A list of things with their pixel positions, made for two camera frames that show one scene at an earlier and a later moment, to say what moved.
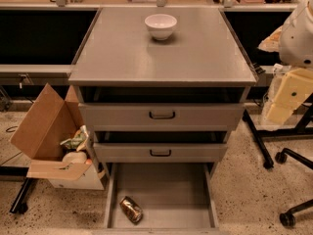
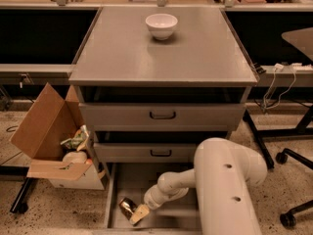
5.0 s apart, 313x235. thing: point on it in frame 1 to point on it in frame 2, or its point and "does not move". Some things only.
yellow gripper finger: x=295 y=87 to x=141 y=211
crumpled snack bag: x=76 y=140 does not move
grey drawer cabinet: x=160 y=84 does not move
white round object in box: x=74 y=157 does not move
